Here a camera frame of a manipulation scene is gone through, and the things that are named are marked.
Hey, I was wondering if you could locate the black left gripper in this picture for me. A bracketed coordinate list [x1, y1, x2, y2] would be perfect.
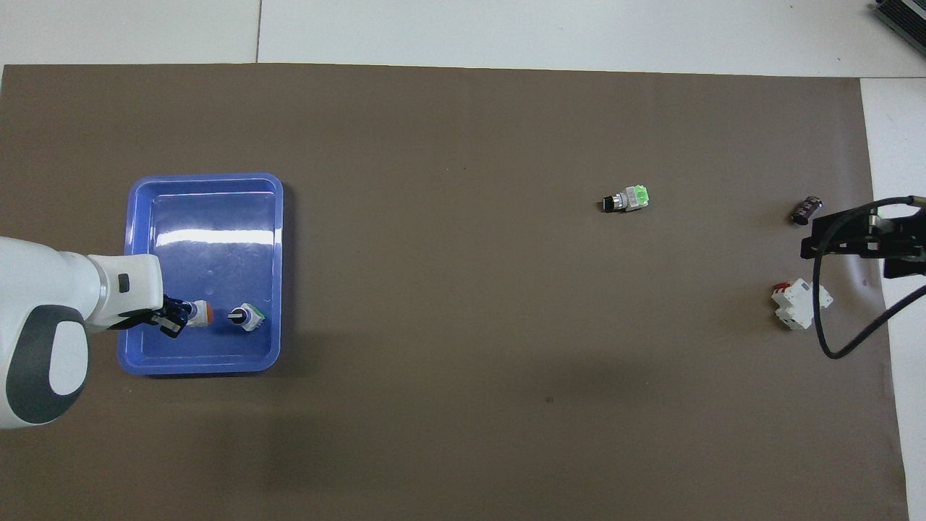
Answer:
[116, 295, 191, 339]

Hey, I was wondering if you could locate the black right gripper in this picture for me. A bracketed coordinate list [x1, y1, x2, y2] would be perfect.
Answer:
[799, 205, 926, 280]

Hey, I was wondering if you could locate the small black terminal block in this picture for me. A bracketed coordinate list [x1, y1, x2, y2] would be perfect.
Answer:
[791, 195, 825, 226]

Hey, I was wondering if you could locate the blue plastic tray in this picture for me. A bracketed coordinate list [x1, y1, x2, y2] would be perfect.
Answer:
[117, 172, 284, 376]

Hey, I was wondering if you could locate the white red circuit breaker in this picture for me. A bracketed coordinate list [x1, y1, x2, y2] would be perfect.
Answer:
[770, 278, 833, 331]

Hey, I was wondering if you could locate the grey ribbed device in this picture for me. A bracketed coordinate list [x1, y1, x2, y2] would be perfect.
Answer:
[872, 0, 926, 37]

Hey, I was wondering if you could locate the brown table mat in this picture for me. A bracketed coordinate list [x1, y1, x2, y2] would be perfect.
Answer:
[0, 64, 909, 521]

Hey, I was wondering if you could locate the dark green selector switch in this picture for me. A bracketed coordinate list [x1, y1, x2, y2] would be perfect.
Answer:
[228, 302, 264, 333]

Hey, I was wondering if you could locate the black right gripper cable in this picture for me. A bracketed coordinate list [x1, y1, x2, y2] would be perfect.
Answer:
[812, 194, 926, 360]

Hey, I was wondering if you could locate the light green selector switch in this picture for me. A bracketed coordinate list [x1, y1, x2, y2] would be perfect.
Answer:
[600, 185, 650, 213]

